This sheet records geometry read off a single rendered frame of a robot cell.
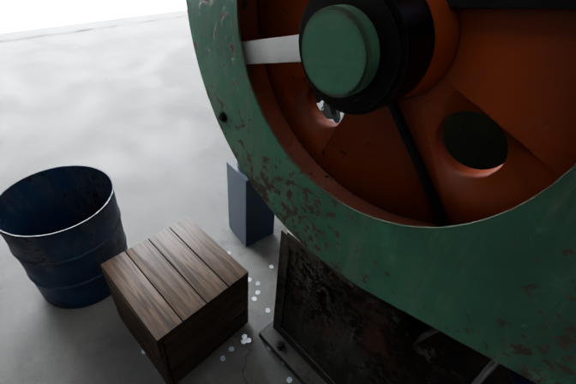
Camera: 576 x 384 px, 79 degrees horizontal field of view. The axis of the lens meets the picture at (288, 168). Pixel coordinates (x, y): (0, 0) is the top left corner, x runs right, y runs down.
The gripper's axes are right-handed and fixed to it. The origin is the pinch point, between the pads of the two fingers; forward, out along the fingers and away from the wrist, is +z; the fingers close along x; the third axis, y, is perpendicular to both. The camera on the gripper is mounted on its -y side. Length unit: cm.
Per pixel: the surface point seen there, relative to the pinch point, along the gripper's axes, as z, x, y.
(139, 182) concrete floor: 42, -45, 146
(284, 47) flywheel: -35, 44, -6
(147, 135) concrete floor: 32, -94, 170
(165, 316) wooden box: 39, 46, 60
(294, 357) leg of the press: 85, 31, 33
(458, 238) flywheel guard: -11, 63, -28
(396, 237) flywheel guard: -8, 60, -20
